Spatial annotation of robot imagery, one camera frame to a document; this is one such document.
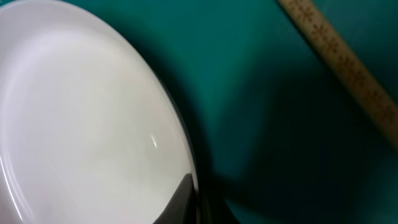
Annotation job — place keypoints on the teal serving tray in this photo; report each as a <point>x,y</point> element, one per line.
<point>276,136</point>

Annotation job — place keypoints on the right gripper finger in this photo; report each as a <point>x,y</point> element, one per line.
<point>182,208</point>

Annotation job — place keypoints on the right wooden chopstick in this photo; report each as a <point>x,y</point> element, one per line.
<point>351,72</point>

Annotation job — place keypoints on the white round plate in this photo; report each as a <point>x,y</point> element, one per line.
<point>88,132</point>

